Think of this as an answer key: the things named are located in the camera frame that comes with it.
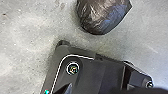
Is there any black trash bag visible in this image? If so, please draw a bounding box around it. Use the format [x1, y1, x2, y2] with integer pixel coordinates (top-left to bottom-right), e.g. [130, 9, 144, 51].
[75, 0, 134, 36]

